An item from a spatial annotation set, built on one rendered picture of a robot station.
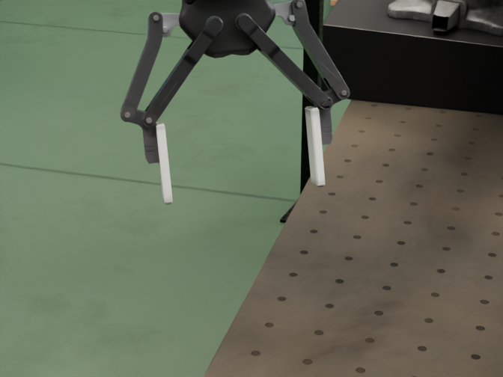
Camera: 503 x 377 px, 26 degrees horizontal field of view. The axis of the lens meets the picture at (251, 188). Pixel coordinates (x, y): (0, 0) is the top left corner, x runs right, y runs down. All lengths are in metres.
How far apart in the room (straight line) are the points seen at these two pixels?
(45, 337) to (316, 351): 1.36
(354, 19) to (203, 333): 0.94
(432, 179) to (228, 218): 1.44
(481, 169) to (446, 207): 0.12
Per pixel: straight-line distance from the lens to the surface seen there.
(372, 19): 1.62
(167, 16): 0.95
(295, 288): 1.14
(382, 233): 1.25
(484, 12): 1.62
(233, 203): 2.85
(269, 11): 0.95
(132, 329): 2.35
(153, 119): 0.95
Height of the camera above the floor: 1.29
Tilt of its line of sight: 26 degrees down
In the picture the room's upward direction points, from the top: straight up
